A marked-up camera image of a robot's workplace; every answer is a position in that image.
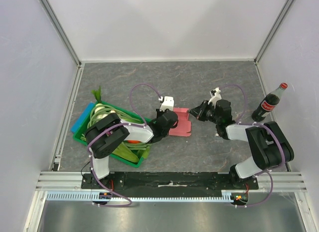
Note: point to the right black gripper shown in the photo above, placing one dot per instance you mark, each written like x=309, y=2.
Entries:
x=204, y=111

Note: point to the pink paper box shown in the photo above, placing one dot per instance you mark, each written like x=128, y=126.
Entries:
x=183, y=128

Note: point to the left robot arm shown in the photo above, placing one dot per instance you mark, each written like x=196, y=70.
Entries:
x=158, y=128

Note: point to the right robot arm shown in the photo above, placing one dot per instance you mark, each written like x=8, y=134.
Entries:
x=268, y=145

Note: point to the orange carrot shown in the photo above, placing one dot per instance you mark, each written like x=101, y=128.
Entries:
x=133, y=141

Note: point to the cola glass bottle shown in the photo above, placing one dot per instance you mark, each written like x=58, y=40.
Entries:
x=268, y=104

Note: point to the green leafy vegetable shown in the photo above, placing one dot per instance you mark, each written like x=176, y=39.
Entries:
x=132, y=152

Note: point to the green long beans bundle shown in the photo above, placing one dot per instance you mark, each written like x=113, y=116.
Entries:
x=114, y=130

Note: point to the blue flat board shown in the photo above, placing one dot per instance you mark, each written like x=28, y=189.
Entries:
x=82, y=117

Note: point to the green plastic basket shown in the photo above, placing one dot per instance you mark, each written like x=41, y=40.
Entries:
x=89, y=121

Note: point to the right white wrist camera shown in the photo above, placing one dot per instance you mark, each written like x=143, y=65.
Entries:
x=215, y=96

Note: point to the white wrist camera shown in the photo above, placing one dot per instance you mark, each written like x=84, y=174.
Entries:
x=167, y=103
x=215, y=96

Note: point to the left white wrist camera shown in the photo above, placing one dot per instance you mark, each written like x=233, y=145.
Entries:
x=167, y=103

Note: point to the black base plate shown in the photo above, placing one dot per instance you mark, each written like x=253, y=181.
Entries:
x=175, y=184

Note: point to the grey cable duct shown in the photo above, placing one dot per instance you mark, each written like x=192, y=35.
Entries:
x=106, y=197

